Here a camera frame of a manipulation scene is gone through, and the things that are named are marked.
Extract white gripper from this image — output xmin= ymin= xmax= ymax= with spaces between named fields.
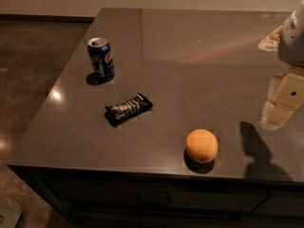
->
xmin=257 ymin=1 xmax=304 ymax=131

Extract black rxbar chocolate bar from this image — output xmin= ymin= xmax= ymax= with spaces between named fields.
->
xmin=104 ymin=93 xmax=153 ymax=126

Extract orange fruit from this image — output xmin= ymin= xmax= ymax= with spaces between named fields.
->
xmin=186 ymin=129 xmax=219 ymax=163

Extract blue pepsi soda can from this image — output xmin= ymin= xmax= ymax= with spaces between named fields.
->
xmin=87 ymin=37 xmax=115 ymax=82

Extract dark counter cabinet drawers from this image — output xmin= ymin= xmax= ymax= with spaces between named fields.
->
xmin=9 ymin=164 xmax=304 ymax=228

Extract white object on floor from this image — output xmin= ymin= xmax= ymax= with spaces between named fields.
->
xmin=0 ymin=195 xmax=22 ymax=228

